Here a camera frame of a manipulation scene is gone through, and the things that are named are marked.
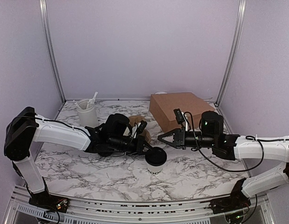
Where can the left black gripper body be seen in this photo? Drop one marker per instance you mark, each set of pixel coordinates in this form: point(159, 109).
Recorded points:
point(140, 139)

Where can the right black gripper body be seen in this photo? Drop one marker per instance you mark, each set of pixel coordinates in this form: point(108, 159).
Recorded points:
point(181, 142)

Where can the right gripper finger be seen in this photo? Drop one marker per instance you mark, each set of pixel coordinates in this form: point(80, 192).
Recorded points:
point(167, 134)
point(167, 140)

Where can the black cup lid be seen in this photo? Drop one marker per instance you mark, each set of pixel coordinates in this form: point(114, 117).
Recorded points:
point(156, 157)

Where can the brown pulp cup carrier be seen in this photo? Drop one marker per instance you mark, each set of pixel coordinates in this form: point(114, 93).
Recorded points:
point(138, 120)

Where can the single white paper cup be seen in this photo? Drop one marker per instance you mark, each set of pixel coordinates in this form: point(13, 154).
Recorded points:
point(154, 170)

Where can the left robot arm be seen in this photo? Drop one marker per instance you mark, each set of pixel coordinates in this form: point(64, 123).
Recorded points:
point(114, 135)

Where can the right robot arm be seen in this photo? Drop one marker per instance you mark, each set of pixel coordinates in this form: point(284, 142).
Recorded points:
point(232, 147)

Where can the brown cardboard box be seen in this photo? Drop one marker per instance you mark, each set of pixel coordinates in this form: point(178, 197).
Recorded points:
point(167, 108)

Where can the white ribbed utensil container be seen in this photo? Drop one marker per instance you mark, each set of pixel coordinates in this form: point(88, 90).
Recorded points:
point(87, 112)

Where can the white plastic utensil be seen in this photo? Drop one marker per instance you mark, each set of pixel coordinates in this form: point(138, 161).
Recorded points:
point(93, 98)

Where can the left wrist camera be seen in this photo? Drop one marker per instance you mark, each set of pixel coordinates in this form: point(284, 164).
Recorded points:
point(138, 128)

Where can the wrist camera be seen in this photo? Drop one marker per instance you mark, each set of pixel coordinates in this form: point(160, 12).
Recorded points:
point(181, 119)
point(138, 128)

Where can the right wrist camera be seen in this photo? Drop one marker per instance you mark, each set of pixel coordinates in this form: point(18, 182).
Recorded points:
point(181, 119)

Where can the right aluminium frame post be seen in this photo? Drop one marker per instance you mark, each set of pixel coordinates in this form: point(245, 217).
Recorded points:
point(233, 50)

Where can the aluminium frame post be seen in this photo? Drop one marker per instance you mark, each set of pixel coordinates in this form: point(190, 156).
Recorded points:
point(233, 50)
point(49, 44)

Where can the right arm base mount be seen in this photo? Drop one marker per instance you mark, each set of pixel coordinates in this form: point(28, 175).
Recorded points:
point(236, 200)

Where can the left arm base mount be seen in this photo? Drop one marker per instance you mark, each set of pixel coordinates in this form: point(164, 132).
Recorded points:
point(48, 201)

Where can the left aluminium frame post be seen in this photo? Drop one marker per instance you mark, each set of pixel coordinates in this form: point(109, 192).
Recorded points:
point(49, 44)

